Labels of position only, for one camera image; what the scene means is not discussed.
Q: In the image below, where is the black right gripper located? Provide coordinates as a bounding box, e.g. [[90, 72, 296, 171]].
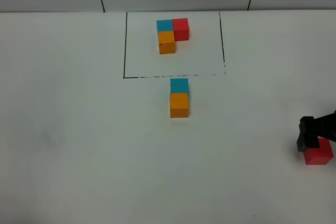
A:
[[297, 112, 335, 152]]

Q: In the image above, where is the template red cube block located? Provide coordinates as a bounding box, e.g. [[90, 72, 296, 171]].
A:
[[172, 18, 190, 41]]

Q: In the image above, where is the template orange cube block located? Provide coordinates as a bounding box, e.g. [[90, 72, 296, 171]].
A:
[[157, 31, 176, 54]]

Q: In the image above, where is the template blue cube block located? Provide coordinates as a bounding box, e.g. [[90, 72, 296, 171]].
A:
[[156, 19, 173, 32]]

